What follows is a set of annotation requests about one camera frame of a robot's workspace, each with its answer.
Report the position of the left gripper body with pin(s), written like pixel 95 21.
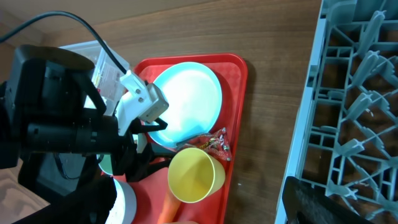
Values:
pixel 135 165

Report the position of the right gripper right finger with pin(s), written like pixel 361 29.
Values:
pixel 304 205

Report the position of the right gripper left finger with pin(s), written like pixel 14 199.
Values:
pixel 89 204

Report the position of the green bowl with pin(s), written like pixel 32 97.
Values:
pixel 141 141

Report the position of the yellow plastic cup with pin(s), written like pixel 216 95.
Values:
pixel 194 175

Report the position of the red candy wrapper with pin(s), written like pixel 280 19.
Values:
pixel 216 144

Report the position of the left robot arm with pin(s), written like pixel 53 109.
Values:
pixel 50 104

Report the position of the grey dishwasher rack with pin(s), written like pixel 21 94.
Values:
pixel 345 136

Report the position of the orange carrot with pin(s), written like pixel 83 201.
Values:
pixel 169 209

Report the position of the light blue plate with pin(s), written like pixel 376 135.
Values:
pixel 194 94

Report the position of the clear plastic bin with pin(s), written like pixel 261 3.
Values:
pixel 106 74

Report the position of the red serving tray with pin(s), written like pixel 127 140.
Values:
pixel 232 72

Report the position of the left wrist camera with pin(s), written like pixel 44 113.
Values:
pixel 139 109

